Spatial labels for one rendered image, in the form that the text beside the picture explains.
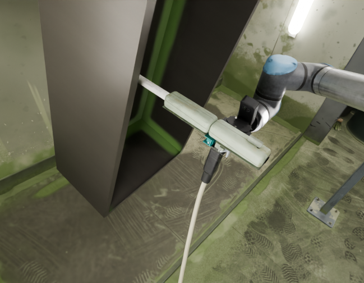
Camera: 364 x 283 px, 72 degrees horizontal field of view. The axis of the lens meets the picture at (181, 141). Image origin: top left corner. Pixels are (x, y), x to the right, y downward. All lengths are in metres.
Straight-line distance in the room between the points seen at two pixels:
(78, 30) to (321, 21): 2.21
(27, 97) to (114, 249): 1.12
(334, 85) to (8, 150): 1.77
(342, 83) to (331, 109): 1.95
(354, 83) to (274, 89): 0.21
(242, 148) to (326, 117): 2.22
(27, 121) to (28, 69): 0.34
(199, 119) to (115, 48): 0.26
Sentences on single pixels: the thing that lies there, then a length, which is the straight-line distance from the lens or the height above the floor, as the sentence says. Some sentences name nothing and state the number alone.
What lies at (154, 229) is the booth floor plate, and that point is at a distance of 1.71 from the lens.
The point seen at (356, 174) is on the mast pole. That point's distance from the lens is 2.02.
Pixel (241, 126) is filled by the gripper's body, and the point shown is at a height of 1.13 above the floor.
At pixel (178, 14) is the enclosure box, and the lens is 1.24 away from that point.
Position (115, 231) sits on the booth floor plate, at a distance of 1.71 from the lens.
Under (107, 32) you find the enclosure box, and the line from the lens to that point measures 0.62.
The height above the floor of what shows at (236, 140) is 1.17.
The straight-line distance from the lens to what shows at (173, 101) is 0.68.
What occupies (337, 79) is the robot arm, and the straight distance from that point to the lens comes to 0.83.
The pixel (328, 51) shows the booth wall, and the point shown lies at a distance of 2.64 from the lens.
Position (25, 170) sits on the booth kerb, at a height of 0.15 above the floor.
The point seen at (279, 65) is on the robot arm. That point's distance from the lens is 0.82.
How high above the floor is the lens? 1.55
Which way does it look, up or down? 42 degrees down
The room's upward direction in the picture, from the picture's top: 11 degrees clockwise
